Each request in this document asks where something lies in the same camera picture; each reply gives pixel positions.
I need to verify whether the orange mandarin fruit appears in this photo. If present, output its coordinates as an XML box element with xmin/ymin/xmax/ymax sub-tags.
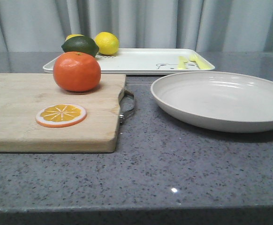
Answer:
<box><xmin>53</xmin><ymin>52</ymin><xmax>101</xmax><ymax>92</ymax></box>

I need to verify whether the beige round plate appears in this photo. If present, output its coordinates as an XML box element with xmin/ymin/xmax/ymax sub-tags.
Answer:
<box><xmin>151</xmin><ymin>71</ymin><xmax>273</xmax><ymax>133</ymax></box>

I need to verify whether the white rectangular tray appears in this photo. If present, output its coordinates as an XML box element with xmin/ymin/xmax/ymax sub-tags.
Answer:
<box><xmin>42</xmin><ymin>48</ymin><xmax>216</xmax><ymax>76</ymax></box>

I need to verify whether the yellow lemon right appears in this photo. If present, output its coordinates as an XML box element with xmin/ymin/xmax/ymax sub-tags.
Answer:
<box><xmin>94</xmin><ymin>32</ymin><xmax>120</xmax><ymax>55</ymax></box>

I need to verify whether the orange slice toy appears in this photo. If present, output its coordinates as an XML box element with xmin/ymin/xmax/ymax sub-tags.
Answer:
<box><xmin>36</xmin><ymin>104</ymin><xmax>87</xmax><ymax>128</ymax></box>

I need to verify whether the yellow plastic fork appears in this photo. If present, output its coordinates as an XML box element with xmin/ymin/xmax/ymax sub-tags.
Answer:
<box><xmin>189</xmin><ymin>54</ymin><xmax>213</xmax><ymax>70</ymax></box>

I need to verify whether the green lime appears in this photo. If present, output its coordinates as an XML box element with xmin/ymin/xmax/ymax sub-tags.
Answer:
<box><xmin>61</xmin><ymin>36</ymin><xmax>99</xmax><ymax>57</ymax></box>

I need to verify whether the yellow lemon behind lime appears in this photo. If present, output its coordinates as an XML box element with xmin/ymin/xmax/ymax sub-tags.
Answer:
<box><xmin>65</xmin><ymin>34</ymin><xmax>83</xmax><ymax>41</ymax></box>

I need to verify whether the wooden cutting board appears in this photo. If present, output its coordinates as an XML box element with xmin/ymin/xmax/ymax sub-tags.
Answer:
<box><xmin>0</xmin><ymin>73</ymin><xmax>126</xmax><ymax>153</ymax></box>

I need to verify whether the grey curtain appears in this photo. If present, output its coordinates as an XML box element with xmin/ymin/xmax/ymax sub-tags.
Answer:
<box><xmin>0</xmin><ymin>0</ymin><xmax>273</xmax><ymax>52</ymax></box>

